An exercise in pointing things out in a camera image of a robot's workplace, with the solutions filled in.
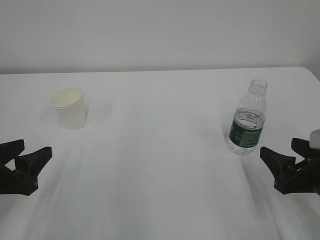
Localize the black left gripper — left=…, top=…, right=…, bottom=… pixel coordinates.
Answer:
left=0, top=139, right=52, bottom=196

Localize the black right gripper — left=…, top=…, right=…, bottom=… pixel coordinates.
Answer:
left=260, top=138, right=320, bottom=195

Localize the clear green-label water bottle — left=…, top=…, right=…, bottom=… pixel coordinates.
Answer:
left=227, top=79, right=268, bottom=156

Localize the white paper cup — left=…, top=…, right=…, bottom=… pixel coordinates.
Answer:
left=51, top=88, right=87, bottom=131

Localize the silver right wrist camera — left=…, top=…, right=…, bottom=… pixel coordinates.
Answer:
left=309, top=129, right=320, bottom=150

